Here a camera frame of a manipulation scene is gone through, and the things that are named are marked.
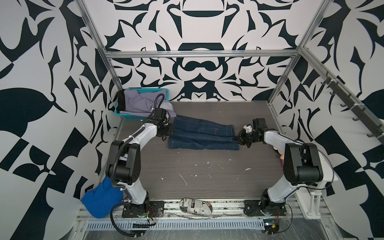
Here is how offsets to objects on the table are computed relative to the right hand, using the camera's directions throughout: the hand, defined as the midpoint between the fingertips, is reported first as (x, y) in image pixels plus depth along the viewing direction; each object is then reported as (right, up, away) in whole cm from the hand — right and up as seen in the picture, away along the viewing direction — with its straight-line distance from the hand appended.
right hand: (234, 137), depth 92 cm
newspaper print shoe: (-24, -31, -19) cm, 43 cm away
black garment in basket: (-77, +20, +19) cm, 82 cm away
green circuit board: (+11, -40, -21) cm, 46 cm away
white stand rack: (+29, -28, -21) cm, 45 cm away
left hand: (-39, +6, +2) cm, 39 cm away
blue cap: (-70, -29, -18) cm, 78 cm away
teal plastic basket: (-66, +12, +13) cm, 69 cm away
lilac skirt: (-61, +22, +21) cm, 68 cm away
